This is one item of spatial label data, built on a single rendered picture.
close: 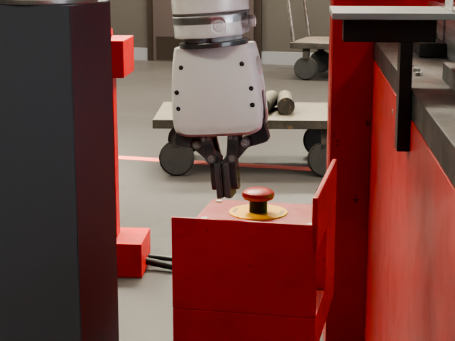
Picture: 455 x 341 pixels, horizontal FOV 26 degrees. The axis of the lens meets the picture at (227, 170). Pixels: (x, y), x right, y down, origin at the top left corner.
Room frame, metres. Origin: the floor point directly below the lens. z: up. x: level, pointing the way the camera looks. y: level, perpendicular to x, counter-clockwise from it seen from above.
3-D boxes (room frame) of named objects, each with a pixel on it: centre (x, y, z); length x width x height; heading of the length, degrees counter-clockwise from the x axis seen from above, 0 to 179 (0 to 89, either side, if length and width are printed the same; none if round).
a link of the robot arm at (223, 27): (1.08, 0.01, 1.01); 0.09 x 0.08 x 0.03; 78
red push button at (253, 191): (1.17, -0.04, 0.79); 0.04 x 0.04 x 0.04
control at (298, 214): (1.12, -0.04, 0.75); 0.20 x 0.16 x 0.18; 168
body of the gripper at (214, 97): (1.08, 0.01, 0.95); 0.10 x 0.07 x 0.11; 78
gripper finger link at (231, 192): (1.07, -0.01, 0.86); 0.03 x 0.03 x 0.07; 78
